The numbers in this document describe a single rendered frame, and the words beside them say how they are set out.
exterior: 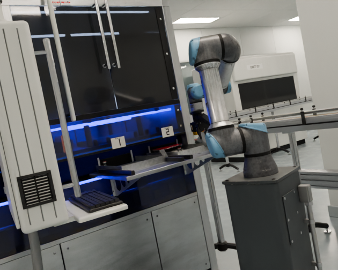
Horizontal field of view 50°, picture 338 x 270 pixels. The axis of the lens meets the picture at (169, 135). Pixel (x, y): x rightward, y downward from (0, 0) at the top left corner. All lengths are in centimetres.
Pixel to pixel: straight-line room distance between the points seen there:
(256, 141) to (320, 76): 177
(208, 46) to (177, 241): 125
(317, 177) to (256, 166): 117
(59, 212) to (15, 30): 66
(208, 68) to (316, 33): 180
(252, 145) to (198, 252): 107
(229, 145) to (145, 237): 91
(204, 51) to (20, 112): 78
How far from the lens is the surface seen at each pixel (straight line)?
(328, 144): 332
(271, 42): 1033
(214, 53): 162
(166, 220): 228
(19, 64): 141
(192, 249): 242
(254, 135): 158
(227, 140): 155
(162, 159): 193
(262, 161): 160
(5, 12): 205
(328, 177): 267
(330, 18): 322
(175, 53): 238
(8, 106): 138
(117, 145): 209
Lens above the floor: 112
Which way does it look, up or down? 3 degrees down
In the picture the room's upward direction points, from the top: 11 degrees counter-clockwise
